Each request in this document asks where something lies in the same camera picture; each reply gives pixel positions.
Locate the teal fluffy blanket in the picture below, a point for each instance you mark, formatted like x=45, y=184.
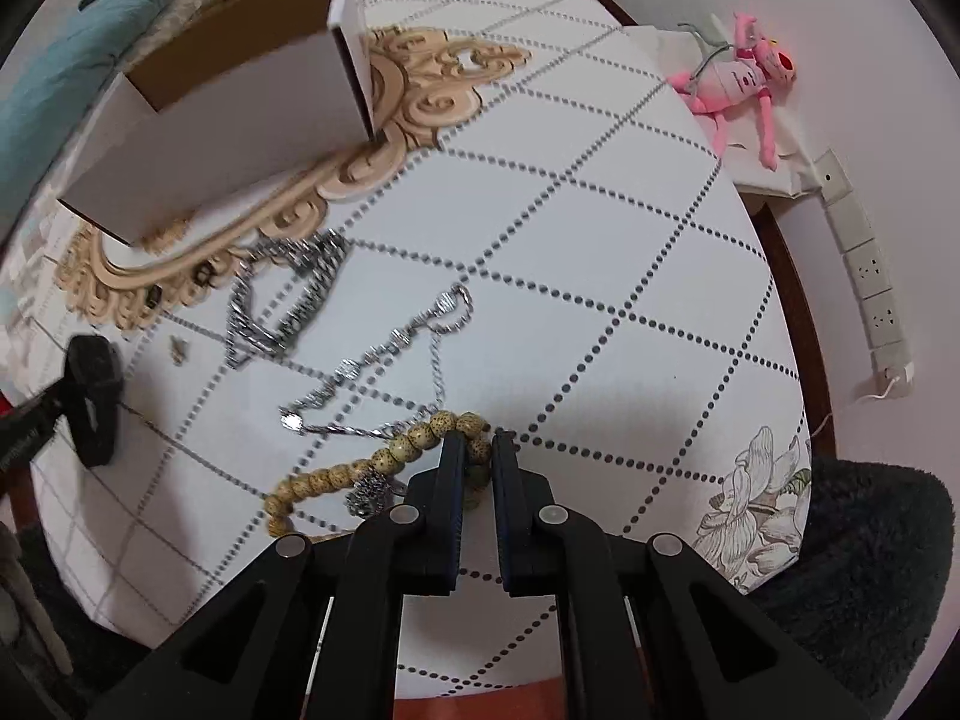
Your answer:
x=59, y=86

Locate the white cardboard box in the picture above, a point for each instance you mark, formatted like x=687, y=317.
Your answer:
x=250, y=89

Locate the silver pendant charm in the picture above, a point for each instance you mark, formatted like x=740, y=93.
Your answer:
x=370, y=495

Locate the white side table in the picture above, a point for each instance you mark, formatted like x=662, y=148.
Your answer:
x=795, y=176

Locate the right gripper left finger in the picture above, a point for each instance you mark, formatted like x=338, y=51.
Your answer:
x=310, y=628

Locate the white power strip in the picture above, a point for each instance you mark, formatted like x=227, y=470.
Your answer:
x=892, y=361

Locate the wire clothes hanger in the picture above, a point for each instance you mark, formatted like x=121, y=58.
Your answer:
x=711, y=49

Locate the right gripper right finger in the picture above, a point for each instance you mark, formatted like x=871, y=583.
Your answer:
x=647, y=628

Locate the small gold earring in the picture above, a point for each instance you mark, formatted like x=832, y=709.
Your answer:
x=178, y=349

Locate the white patterned tablecloth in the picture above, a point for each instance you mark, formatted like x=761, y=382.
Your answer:
x=545, y=242

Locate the pink panther plush toy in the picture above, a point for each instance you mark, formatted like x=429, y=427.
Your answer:
x=748, y=69

